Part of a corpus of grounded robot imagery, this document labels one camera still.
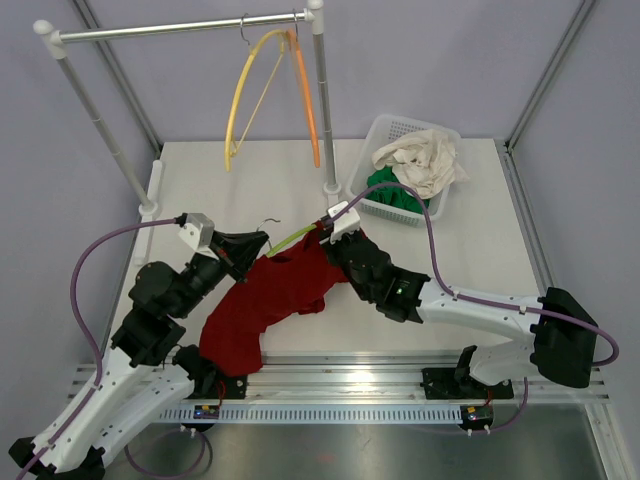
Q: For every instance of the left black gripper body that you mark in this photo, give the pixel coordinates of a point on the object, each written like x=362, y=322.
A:
x=227, y=258

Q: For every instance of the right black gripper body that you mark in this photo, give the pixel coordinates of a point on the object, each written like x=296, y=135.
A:
x=338, y=251

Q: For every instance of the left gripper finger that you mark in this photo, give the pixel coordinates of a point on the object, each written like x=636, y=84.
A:
x=244, y=242
x=242, y=259

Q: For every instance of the green hanger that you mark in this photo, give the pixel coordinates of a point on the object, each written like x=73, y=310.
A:
x=275, y=249

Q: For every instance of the red t shirt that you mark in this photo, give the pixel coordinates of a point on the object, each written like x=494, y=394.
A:
x=294, y=281

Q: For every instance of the green t shirt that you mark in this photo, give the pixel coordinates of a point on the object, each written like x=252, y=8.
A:
x=391, y=196

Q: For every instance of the white t shirt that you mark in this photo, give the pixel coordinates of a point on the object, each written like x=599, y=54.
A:
x=425, y=161

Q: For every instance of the yellow hanger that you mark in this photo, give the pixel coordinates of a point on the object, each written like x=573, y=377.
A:
x=247, y=98

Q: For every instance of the orange hanger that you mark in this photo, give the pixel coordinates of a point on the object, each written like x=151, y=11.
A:
x=303, y=84

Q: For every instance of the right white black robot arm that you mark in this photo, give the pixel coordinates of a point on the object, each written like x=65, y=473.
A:
x=551, y=335

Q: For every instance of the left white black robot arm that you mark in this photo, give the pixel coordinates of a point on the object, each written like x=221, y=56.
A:
x=144, y=371

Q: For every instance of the white plastic basket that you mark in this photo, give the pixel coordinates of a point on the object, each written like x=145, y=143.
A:
x=386, y=129

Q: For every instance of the metal clothes rack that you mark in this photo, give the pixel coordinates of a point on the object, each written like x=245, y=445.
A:
x=56, y=43

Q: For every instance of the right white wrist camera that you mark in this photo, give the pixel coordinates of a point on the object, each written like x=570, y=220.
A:
x=340, y=220

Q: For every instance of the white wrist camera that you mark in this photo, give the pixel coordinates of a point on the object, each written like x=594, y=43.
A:
x=340, y=220
x=196, y=231

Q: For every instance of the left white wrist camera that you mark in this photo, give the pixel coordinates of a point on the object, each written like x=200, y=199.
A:
x=196, y=231

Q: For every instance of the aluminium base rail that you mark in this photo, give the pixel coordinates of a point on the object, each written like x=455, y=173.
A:
x=330, y=389

